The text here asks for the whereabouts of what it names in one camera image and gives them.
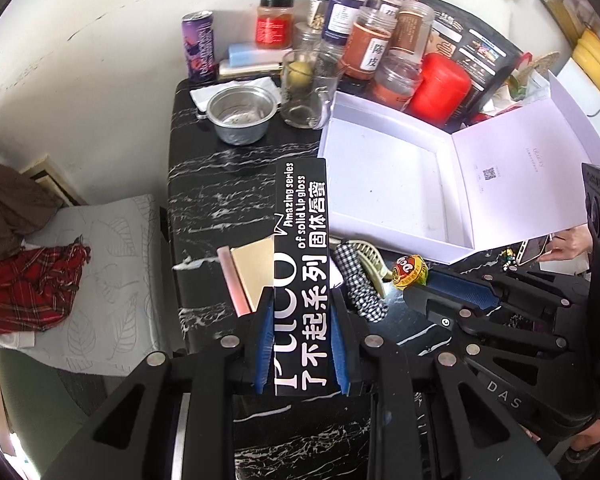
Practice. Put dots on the pink stick tube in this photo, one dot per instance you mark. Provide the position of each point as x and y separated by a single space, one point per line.
233 283

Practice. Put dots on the colourful bead charm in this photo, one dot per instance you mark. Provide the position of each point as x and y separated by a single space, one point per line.
508 258

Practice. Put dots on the brown cloth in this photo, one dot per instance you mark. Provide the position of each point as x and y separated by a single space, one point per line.
25 208

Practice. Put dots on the black lid sauce jar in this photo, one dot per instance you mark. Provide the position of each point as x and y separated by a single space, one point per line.
275 20

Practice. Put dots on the bystander hand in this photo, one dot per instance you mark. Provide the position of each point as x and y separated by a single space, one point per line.
568 244

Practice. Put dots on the brown label tall jar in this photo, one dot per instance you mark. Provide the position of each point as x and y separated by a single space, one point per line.
413 25

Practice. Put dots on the white open gift box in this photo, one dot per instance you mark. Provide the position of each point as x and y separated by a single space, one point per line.
409 187

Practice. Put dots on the red plaid cloth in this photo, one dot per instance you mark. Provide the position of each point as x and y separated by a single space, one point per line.
38 286

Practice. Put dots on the glass mug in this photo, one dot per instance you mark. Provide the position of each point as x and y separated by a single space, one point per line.
308 84

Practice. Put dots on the smartphone with case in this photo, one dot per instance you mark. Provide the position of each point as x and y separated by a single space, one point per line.
532 249

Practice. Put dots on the small steel bowl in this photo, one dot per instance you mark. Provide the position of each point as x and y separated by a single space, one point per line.
241 115

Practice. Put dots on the white patterned cushion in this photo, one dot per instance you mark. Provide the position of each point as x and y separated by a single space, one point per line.
116 319

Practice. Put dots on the red canister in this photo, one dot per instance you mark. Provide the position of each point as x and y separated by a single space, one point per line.
443 87

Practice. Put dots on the purple drink can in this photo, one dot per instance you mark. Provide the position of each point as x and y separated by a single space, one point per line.
198 44

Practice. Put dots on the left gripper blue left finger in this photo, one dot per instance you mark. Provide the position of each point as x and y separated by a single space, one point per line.
265 339

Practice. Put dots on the black snack pouch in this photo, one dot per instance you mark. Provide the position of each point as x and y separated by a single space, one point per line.
488 57

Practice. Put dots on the blue sponge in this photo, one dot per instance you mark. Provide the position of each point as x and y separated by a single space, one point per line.
246 54

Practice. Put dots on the short clear jar orange label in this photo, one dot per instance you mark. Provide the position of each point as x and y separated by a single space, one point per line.
395 81

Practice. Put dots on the black white gingham scrunchie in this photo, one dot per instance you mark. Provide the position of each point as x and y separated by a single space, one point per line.
363 296

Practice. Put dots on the black lip gloss box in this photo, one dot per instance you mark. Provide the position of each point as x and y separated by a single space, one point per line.
302 323

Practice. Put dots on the cream hair claw clip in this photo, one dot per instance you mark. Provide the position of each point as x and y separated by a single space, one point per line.
373 264

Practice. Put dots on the gold rectangular box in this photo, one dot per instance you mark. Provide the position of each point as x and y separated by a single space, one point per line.
254 264

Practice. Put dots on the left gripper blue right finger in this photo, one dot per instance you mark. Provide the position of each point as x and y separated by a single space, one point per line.
339 352

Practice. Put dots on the purple label jar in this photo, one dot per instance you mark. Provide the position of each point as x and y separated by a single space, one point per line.
339 18

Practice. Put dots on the orange peel labelled jar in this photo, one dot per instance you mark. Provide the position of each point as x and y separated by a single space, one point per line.
368 40

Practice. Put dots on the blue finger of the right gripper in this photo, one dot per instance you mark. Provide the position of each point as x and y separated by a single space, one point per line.
463 289
450 313

